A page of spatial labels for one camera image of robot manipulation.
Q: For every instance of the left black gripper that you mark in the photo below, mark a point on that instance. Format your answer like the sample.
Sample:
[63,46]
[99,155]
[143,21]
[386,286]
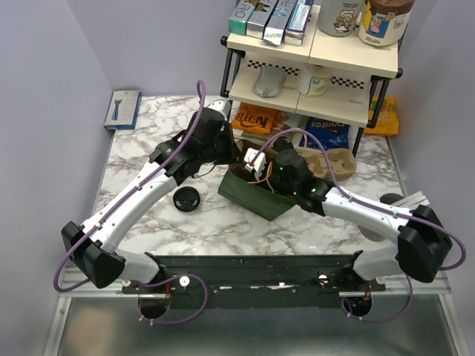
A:
[232,154]

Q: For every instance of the brown paper bag green side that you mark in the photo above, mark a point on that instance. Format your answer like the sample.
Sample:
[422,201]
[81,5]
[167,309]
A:
[258,198]

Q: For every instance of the black plastic lid stack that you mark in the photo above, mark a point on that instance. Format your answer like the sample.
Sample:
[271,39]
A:
[186,199]

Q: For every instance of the single black plastic lid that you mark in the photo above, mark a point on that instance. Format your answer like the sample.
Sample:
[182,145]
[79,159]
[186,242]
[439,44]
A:
[281,144]

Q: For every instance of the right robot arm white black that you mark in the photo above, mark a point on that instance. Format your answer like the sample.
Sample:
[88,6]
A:
[419,247]

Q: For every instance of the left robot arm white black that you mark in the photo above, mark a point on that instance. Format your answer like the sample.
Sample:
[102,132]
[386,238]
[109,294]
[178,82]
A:
[93,246]

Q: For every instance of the orange kettle chips bag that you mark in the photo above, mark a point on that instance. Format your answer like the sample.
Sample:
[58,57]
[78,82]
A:
[254,119]

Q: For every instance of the rear brown pulp cup carrier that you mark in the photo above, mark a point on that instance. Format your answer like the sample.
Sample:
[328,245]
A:
[342,161]

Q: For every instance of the blue doritos chips bag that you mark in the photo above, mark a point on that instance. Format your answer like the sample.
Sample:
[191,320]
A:
[330,134]

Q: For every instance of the blue razor package box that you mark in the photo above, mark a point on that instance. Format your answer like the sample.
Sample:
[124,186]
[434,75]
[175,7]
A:
[123,110]

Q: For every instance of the white paper roll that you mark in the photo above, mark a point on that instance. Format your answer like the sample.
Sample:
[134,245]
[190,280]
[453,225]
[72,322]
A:
[313,80]

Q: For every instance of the cream black tiered shelf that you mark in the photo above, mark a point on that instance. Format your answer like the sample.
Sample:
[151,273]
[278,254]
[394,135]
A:
[339,79]

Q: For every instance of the yellow snack bag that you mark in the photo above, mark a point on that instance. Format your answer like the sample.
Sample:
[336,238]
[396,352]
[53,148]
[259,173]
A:
[387,123]

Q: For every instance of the teal toothpaste box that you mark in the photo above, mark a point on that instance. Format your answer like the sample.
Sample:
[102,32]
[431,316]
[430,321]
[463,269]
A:
[240,15]

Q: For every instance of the grey cup with straws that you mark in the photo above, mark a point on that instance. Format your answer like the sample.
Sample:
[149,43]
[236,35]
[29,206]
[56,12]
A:
[411,201]

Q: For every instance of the silver blue toothpaste box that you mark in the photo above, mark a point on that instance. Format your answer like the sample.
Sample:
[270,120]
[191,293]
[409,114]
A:
[274,31]

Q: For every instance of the white blue toothpaste box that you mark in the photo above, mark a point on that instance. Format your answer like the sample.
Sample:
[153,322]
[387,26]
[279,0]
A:
[295,30]

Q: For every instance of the grey cartoon mug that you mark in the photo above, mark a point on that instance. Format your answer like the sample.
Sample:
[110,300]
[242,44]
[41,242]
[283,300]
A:
[338,17]

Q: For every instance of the white cartoon canister brown lid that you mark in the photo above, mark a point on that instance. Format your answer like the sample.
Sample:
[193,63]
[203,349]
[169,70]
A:
[383,22]

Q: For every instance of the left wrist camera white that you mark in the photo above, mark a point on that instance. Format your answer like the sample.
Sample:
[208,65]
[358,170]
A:
[221,105]

